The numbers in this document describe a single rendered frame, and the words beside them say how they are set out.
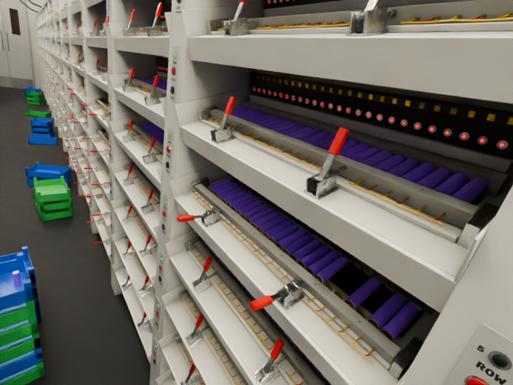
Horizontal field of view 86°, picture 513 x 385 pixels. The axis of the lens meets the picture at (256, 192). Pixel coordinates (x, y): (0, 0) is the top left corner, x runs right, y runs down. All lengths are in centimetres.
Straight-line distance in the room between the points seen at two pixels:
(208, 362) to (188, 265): 25
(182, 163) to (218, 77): 23
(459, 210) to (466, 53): 15
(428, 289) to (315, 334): 19
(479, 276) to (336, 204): 16
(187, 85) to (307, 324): 55
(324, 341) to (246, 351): 24
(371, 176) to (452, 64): 16
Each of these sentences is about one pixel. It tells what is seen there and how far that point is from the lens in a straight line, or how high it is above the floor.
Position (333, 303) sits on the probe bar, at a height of 97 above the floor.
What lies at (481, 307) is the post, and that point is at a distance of 31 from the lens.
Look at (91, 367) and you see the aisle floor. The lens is 157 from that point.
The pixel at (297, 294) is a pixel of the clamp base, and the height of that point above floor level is 95.
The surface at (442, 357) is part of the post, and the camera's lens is 34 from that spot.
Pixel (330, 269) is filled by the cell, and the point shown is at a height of 98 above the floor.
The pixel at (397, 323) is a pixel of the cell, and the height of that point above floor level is 98.
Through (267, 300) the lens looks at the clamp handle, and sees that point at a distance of 43.
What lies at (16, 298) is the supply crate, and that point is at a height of 43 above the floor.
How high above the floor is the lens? 125
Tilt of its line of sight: 21 degrees down
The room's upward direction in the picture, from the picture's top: 11 degrees clockwise
